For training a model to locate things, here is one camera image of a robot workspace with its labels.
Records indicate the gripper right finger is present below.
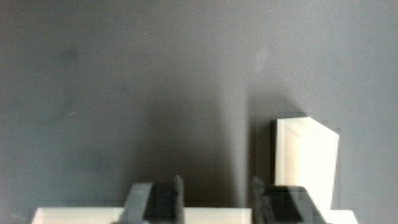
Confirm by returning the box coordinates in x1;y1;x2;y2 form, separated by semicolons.
251;177;327;224

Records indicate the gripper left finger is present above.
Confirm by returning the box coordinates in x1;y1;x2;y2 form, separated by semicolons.
121;176;185;224

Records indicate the white cabinet body box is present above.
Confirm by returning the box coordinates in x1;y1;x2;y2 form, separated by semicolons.
32;117;359;224

